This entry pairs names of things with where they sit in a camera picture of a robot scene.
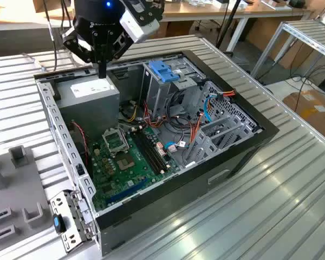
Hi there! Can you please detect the blue plastic drive latch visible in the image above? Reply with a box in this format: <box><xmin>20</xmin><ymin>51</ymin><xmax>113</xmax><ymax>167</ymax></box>
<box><xmin>148</xmin><ymin>60</ymin><xmax>181</xmax><ymax>83</ymax></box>

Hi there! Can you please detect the blue expansion slot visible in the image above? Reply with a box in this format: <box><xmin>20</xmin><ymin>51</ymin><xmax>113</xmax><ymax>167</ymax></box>
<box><xmin>107</xmin><ymin>177</ymin><xmax>148</xmax><ymax>204</ymax></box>

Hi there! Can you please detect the grey metal disk bay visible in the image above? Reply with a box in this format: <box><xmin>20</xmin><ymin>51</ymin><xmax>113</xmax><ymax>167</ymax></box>
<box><xmin>184</xmin><ymin>112</ymin><xmax>257</xmax><ymax>168</ymax></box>

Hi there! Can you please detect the metal expansion slot bracket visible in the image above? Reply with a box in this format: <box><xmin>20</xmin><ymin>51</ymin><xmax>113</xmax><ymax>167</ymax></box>
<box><xmin>49</xmin><ymin>189</ymin><xmax>97</xmax><ymax>254</ymax></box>

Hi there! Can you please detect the grey parts rack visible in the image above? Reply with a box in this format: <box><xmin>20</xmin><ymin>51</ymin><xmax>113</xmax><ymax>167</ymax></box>
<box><xmin>0</xmin><ymin>145</ymin><xmax>54</xmax><ymax>260</ymax></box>

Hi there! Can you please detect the open black PC case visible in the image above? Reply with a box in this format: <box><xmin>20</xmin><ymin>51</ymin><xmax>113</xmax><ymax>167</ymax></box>
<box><xmin>34</xmin><ymin>49</ymin><xmax>280</xmax><ymax>257</ymax></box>

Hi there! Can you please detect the grey power supply unit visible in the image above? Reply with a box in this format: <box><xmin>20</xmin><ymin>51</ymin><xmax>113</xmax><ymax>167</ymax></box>
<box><xmin>55</xmin><ymin>73</ymin><xmax>121</xmax><ymax>139</ymax></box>

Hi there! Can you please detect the orange red wire bundle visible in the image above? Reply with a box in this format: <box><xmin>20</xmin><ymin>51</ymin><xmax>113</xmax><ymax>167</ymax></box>
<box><xmin>142</xmin><ymin>100</ymin><xmax>206</xmax><ymax>152</ymax></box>

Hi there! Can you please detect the brown cardboard box white label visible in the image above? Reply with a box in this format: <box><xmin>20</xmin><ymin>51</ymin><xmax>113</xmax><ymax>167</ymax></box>
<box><xmin>283</xmin><ymin>90</ymin><xmax>325</xmax><ymax>131</ymax></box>

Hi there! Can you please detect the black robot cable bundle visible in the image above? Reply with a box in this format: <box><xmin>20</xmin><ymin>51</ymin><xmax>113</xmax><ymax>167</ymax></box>
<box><xmin>42</xmin><ymin>0</ymin><xmax>73</xmax><ymax>73</ymax></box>

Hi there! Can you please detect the orange red disk power wire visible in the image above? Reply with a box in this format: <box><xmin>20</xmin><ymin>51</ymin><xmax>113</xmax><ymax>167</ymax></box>
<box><xmin>216</xmin><ymin>90</ymin><xmax>237</xmax><ymax>100</ymax></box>

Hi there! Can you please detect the wooden desk white frame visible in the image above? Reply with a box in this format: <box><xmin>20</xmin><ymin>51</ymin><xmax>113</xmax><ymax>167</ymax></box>
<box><xmin>161</xmin><ymin>0</ymin><xmax>315</xmax><ymax>52</ymax></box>

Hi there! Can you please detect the black blue latch tab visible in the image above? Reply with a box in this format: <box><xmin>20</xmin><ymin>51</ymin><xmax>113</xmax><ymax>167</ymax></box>
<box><xmin>52</xmin><ymin>213</ymin><xmax>68</xmax><ymax>234</ymax></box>

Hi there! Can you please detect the blue data wire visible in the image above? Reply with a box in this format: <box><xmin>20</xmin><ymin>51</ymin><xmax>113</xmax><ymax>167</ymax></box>
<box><xmin>164</xmin><ymin>93</ymin><xmax>220</xmax><ymax>154</ymax></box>

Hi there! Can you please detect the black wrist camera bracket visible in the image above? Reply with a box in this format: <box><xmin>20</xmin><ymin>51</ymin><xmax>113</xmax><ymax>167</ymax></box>
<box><xmin>126</xmin><ymin>0</ymin><xmax>165</xmax><ymax>28</ymax></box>

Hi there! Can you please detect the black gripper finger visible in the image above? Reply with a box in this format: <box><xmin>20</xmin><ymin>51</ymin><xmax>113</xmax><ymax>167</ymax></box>
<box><xmin>102</xmin><ymin>30</ymin><xmax>134</xmax><ymax>79</ymax></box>
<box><xmin>61</xmin><ymin>26</ymin><xmax>103</xmax><ymax>79</ymax></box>

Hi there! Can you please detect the red black fan wire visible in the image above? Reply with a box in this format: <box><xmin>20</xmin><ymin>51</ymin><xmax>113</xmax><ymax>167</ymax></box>
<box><xmin>71</xmin><ymin>121</ymin><xmax>89</xmax><ymax>166</ymax></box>

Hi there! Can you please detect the black case fan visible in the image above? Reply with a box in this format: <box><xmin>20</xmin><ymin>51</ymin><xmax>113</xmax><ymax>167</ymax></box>
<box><xmin>70</xmin><ymin>121</ymin><xmax>92</xmax><ymax>179</ymax></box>

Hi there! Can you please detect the metal socket cover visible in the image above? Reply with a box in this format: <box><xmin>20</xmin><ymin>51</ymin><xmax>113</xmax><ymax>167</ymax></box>
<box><xmin>101</xmin><ymin>127</ymin><xmax>129</xmax><ymax>157</ymax></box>

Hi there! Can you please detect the green motherboard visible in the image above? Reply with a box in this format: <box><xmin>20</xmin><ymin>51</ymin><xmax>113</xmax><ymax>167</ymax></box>
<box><xmin>88</xmin><ymin>123</ymin><xmax>185</xmax><ymax>212</ymax></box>

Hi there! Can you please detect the yellow black wire bundle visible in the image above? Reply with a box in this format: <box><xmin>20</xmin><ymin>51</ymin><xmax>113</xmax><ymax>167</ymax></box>
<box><xmin>119</xmin><ymin>99</ymin><xmax>141</xmax><ymax>123</ymax></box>

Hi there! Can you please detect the grey metal drive cage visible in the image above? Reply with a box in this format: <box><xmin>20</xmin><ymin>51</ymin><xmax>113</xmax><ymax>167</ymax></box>
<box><xmin>139</xmin><ymin>58</ymin><xmax>206</xmax><ymax>122</ymax></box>

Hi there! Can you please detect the metal slat side table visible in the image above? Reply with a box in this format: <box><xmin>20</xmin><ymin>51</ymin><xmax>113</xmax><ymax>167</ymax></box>
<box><xmin>251</xmin><ymin>19</ymin><xmax>325</xmax><ymax>79</ymax></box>

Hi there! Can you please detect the black RAM slot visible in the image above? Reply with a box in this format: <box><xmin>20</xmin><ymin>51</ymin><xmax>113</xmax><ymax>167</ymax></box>
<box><xmin>134</xmin><ymin>131</ymin><xmax>163</xmax><ymax>174</ymax></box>
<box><xmin>141</xmin><ymin>129</ymin><xmax>170</xmax><ymax>171</ymax></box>
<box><xmin>138</xmin><ymin>130</ymin><xmax>166</xmax><ymax>172</ymax></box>
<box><xmin>131</xmin><ymin>131</ymin><xmax>160</xmax><ymax>176</ymax></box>

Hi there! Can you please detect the black tripod stand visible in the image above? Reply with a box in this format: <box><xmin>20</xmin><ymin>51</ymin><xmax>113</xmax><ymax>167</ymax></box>
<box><xmin>216</xmin><ymin>0</ymin><xmax>241</xmax><ymax>54</ymax></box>

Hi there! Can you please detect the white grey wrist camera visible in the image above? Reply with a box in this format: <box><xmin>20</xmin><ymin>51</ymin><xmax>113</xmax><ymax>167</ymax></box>
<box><xmin>119</xmin><ymin>9</ymin><xmax>160</xmax><ymax>44</ymax></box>

